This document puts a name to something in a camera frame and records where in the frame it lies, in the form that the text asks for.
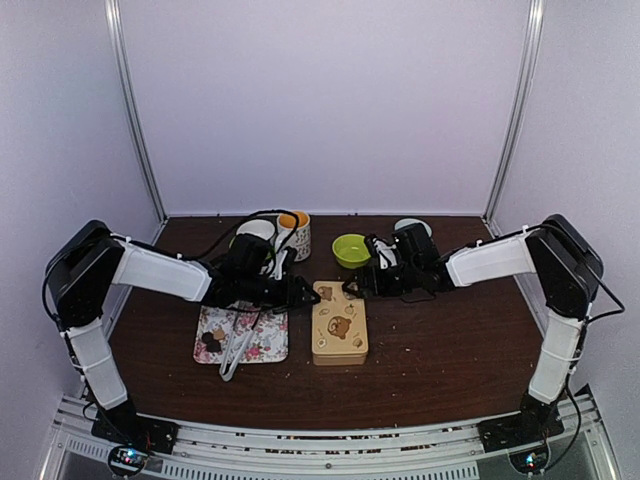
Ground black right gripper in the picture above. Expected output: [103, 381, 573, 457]
[342, 260, 421, 299]

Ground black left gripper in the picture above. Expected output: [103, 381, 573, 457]
[239, 272, 321, 314]

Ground bear print tin lid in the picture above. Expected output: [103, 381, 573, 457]
[311, 281, 369, 352]

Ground tan tin box base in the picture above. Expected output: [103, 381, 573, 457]
[312, 344, 369, 366]

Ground silver metal tongs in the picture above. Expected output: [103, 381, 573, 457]
[218, 319, 259, 382]

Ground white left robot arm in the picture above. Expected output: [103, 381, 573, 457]
[41, 219, 320, 444]

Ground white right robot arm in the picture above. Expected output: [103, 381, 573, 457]
[342, 214, 604, 449]

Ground lime green bowl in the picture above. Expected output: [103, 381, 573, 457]
[332, 233, 371, 270]

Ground white mug orange interior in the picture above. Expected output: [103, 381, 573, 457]
[274, 211, 311, 263]

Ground floral rectangular tray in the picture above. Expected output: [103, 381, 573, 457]
[193, 303, 289, 365]

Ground dark cup white interior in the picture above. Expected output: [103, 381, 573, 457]
[235, 218, 276, 245]

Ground light blue ceramic bowl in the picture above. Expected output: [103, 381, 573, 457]
[394, 218, 432, 236]

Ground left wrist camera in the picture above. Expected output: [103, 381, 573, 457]
[269, 247, 297, 281]

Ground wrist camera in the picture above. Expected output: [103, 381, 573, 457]
[364, 234, 400, 270]
[269, 247, 297, 281]

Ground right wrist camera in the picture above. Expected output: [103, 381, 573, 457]
[364, 234, 400, 270]

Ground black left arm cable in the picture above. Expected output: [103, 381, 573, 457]
[189, 209, 301, 266]

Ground front aluminium rail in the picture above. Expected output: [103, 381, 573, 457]
[35, 397, 622, 479]

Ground right aluminium frame post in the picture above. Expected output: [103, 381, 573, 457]
[483, 0, 546, 226]

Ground aluminium frame post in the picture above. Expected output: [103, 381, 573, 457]
[104, 0, 168, 223]
[483, 0, 546, 226]

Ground left aluminium frame post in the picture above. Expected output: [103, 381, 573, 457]
[104, 0, 168, 223]

